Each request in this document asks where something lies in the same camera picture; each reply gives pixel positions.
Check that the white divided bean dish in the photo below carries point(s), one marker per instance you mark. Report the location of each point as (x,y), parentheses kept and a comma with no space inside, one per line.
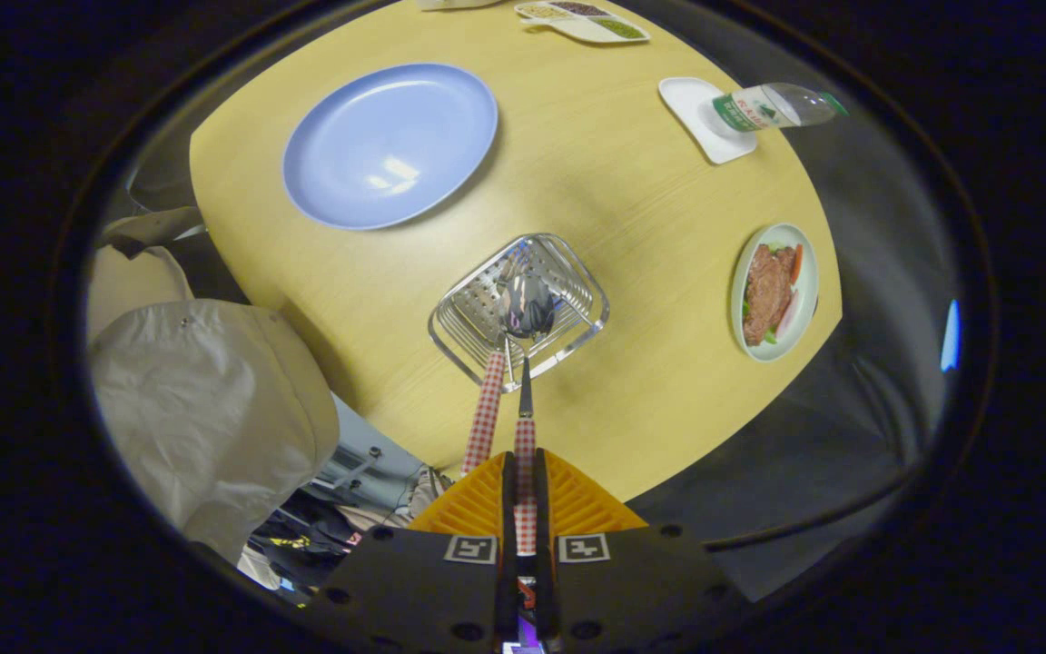
(582,27)

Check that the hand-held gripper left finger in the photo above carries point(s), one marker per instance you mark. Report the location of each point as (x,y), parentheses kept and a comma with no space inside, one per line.
(423,595)

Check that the white toaster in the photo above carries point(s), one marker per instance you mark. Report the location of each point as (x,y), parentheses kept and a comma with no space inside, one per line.
(455,4)

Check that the pale green plate of meat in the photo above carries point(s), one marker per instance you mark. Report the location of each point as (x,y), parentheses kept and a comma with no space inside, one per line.
(770,291)

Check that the white coaster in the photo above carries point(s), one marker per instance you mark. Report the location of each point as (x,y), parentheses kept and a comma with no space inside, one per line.
(691,109)

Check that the blue plate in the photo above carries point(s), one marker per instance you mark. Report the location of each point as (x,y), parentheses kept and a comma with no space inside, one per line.
(378,136)

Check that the clear water bottle green cap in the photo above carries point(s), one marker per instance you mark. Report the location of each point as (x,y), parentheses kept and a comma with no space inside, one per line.
(768,107)

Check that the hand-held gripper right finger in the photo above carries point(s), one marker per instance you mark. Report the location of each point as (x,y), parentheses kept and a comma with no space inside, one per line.
(636,595)

